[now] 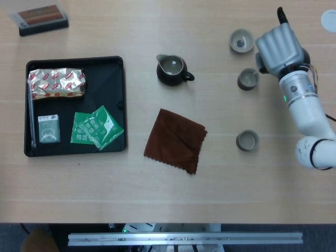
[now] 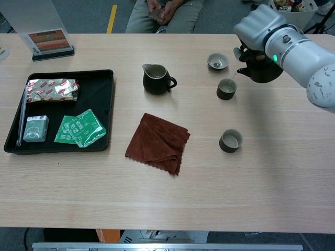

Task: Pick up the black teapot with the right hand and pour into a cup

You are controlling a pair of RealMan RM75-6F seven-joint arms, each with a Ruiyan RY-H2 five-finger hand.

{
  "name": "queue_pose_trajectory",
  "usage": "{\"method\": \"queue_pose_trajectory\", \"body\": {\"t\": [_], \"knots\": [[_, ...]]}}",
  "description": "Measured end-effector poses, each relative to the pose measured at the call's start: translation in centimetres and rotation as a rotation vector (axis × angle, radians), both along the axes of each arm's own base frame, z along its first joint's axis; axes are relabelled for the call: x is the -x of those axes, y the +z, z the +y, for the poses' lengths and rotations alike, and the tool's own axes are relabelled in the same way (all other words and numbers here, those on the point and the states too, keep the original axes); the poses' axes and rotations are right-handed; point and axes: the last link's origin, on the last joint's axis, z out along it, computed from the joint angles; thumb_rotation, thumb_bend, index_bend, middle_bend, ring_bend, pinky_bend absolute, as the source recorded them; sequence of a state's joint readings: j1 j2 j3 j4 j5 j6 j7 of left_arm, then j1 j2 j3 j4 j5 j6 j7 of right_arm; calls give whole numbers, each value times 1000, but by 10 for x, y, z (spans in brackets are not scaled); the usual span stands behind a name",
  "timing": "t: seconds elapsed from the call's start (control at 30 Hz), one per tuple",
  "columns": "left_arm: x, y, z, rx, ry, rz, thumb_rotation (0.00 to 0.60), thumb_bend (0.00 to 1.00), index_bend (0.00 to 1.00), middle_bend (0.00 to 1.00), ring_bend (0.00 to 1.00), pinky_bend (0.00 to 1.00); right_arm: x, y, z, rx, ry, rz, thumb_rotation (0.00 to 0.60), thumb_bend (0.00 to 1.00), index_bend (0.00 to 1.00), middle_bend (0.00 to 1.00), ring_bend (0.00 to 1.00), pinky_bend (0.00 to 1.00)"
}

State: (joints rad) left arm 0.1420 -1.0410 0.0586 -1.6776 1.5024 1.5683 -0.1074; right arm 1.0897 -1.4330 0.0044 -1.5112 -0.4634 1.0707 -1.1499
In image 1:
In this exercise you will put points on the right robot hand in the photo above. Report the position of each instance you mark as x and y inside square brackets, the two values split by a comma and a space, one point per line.
[281, 50]

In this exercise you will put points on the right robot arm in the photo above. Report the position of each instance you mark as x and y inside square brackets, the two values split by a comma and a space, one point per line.
[307, 113]

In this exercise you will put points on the grey teacup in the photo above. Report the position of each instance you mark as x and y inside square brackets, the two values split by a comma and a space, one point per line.
[246, 139]
[233, 46]
[245, 80]

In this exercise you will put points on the white table grommet cap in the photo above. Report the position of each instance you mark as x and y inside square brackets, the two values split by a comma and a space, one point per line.
[329, 21]

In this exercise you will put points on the brown folded cloth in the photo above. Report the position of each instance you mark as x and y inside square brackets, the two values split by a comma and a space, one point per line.
[173, 141]

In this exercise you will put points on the black plastic tray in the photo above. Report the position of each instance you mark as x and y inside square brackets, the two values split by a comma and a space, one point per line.
[105, 84]

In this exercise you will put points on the green tea sachet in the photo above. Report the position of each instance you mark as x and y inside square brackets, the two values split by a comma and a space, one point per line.
[102, 126]
[77, 131]

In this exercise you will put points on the silver foil tea packet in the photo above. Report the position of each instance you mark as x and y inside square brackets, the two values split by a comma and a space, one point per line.
[55, 82]

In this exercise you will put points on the acrylic sign stand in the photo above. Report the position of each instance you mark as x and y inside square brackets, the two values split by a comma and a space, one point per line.
[42, 18]

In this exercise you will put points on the grey-green small tea box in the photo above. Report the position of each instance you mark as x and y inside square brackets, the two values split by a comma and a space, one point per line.
[49, 130]

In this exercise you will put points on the clear plastic stick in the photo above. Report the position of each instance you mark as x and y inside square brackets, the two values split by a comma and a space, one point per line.
[32, 118]

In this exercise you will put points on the orange brown seat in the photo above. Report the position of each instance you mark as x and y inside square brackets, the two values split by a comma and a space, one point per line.
[39, 241]

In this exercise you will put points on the aluminium rail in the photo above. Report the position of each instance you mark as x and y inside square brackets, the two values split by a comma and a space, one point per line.
[183, 239]

